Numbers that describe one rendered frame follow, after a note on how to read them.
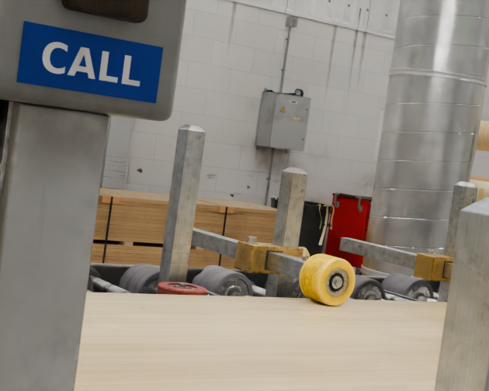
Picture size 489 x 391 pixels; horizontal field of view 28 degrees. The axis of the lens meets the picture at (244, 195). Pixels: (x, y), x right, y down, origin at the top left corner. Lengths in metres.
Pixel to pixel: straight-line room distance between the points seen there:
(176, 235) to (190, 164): 0.12
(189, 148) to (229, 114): 7.26
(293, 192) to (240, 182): 7.25
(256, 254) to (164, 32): 1.40
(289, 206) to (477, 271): 1.27
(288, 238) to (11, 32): 1.48
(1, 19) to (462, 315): 0.30
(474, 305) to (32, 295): 0.25
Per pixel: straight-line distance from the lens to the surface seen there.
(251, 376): 1.06
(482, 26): 4.88
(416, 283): 2.60
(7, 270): 0.35
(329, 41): 9.55
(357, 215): 9.02
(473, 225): 0.52
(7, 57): 0.33
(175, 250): 1.66
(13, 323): 0.36
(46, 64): 0.33
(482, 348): 0.51
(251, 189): 9.10
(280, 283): 1.79
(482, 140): 8.20
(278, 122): 8.93
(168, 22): 0.35
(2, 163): 0.35
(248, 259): 1.74
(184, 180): 1.65
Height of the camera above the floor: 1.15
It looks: 3 degrees down
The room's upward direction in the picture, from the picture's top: 8 degrees clockwise
